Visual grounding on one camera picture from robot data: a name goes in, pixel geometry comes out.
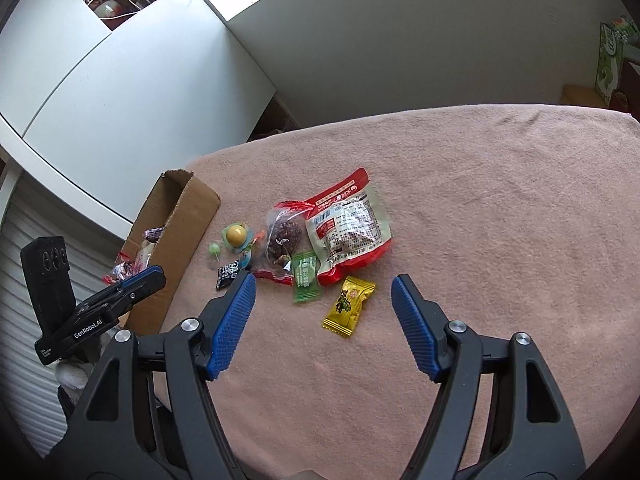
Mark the red candy bag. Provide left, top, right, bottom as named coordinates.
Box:
left=102, top=252, right=134, bottom=285

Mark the small black snack packet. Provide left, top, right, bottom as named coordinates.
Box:
left=216, top=260, right=242, bottom=290

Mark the small green candy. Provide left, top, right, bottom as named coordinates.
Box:
left=208, top=243, right=221, bottom=260

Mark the yellow snack packet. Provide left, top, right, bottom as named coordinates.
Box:
left=321, top=276, right=376, bottom=338

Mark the yellow jelly cup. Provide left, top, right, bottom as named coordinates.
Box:
left=221, top=222, right=253, bottom=254

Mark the purple chocolate bar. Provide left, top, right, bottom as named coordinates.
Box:
left=143, top=226, right=165, bottom=243

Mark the green snack packet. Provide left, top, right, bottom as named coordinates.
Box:
left=292, top=250, right=321, bottom=304

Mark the dark dried fruit bag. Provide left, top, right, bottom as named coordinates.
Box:
left=252, top=200, right=311, bottom=286

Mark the large red snack bag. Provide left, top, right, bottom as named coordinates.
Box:
left=304, top=168, right=392, bottom=286

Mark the cardboard box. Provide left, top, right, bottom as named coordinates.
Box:
left=122, top=169, right=220, bottom=336

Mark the pink tablecloth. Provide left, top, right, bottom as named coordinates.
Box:
left=190, top=105, right=639, bottom=479

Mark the white cabinet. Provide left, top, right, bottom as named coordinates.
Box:
left=1, top=0, right=276, bottom=237

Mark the green carton box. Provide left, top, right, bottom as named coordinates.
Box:
left=594, top=15, right=639, bottom=106

